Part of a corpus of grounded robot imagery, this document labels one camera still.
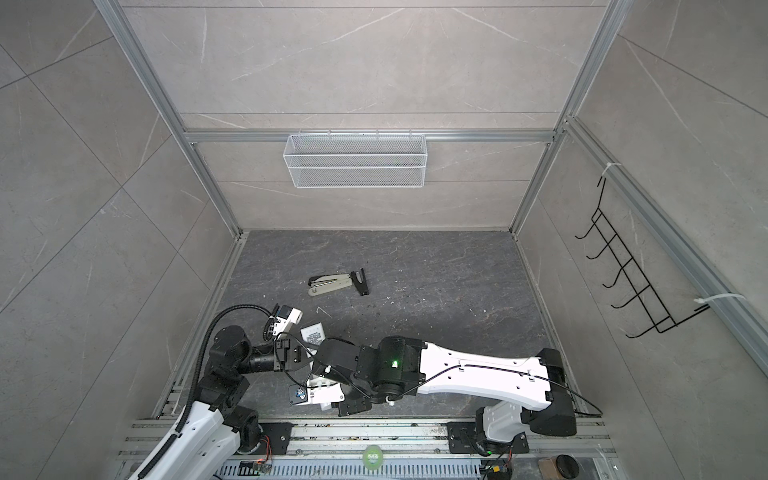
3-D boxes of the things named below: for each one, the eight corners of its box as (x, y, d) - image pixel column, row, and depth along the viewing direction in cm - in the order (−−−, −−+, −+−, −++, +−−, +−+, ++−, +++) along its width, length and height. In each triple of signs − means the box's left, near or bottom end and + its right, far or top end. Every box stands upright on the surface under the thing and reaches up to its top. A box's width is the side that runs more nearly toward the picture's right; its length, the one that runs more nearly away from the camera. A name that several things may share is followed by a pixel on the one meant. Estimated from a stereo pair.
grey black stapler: (308, 296, 103) (306, 292, 101) (313, 272, 109) (311, 268, 107) (368, 296, 103) (367, 292, 101) (369, 272, 109) (369, 268, 107)
